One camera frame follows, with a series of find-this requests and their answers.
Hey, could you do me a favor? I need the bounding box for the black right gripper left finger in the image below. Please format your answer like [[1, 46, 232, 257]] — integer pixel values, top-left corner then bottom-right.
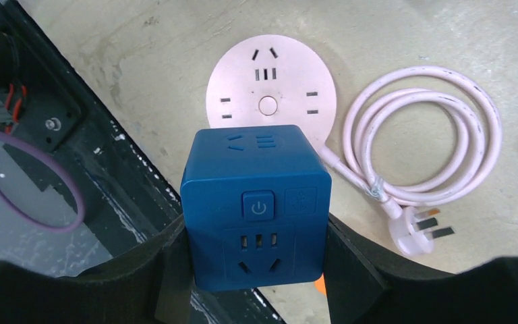
[[0, 218, 194, 323]]

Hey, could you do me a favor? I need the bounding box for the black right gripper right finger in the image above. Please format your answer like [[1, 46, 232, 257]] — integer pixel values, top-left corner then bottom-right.
[[324, 216, 518, 323]]

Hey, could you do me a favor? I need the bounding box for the pink power cord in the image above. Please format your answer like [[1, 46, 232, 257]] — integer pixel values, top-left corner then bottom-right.
[[319, 65, 504, 257]]

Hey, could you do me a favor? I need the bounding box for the blue cube socket adapter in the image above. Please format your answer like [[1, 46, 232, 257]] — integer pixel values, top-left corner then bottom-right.
[[180, 125, 332, 292]]

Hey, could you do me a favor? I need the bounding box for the pink round socket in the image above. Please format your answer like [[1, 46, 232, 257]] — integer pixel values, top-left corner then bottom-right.
[[206, 34, 337, 151]]

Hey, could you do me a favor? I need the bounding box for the orange power strip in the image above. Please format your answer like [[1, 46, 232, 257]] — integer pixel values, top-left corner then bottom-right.
[[314, 275, 327, 296]]

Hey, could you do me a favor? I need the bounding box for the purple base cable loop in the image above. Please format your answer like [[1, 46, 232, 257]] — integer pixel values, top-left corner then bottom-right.
[[0, 124, 86, 234]]

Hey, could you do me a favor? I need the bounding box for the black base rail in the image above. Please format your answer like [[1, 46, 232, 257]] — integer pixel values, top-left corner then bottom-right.
[[0, 0, 282, 324]]

